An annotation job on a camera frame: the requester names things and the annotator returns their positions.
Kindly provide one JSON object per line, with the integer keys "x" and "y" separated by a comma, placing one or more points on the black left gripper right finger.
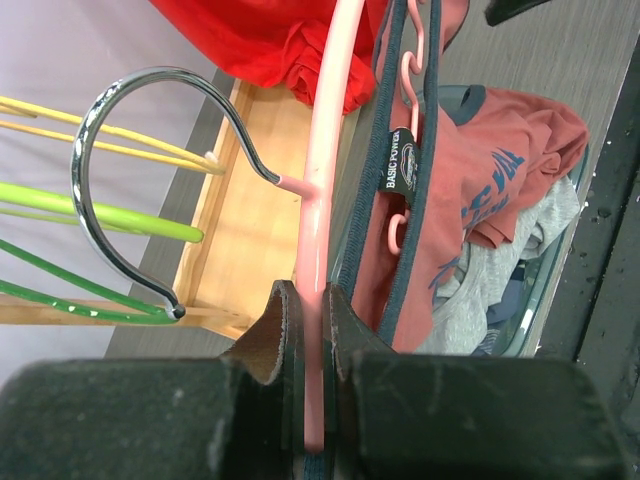
{"x": 408, "y": 416}

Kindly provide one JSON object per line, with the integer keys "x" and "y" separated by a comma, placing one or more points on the navy blue tank top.
{"x": 500, "y": 313}

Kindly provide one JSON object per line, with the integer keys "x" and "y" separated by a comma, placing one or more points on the lime green hanger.
{"x": 37, "y": 204}

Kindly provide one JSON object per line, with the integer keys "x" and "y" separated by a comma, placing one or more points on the grey tank top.
{"x": 481, "y": 275}

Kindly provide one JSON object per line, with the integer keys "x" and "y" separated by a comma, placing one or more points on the maroon tank top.
{"x": 433, "y": 181}

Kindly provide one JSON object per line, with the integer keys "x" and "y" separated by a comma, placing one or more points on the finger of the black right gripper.
{"x": 500, "y": 11}

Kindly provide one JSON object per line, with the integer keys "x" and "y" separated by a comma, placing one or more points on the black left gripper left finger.
{"x": 235, "y": 416}

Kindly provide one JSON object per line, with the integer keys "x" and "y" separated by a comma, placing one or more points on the wooden clothes rack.
{"x": 251, "y": 228}

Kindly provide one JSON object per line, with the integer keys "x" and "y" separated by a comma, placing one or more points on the pink hanger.
{"x": 314, "y": 189}

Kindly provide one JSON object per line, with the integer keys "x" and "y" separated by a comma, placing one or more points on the teal plastic bin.
{"x": 538, "y": 284}

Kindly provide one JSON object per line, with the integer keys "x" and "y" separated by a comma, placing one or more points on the red tank top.
{"x": 263, "y": 42}

